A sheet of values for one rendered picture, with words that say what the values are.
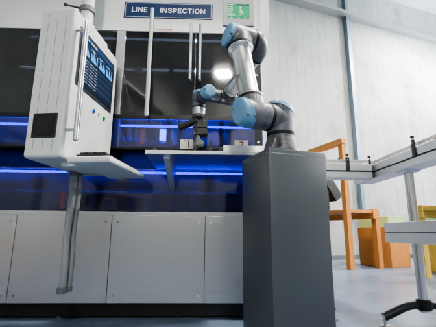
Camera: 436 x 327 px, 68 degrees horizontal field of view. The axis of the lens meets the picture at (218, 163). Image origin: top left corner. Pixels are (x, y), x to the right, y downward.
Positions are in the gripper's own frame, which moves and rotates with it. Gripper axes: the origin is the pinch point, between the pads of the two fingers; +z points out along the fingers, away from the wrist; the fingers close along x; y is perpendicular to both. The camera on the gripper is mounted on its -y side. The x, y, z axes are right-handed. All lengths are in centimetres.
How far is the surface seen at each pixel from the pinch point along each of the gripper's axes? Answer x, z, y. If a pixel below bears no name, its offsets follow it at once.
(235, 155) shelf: -19.8, 7.6, 21.8
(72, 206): -4, 33, -63
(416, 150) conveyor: -14, 2, 118
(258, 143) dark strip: 19.0, -9.9, 39.5
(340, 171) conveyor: 30, 5, 95
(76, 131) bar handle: -37, 2, -51
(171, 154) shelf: -20.6, 7.7, -10.1
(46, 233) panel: 19, 47, -85
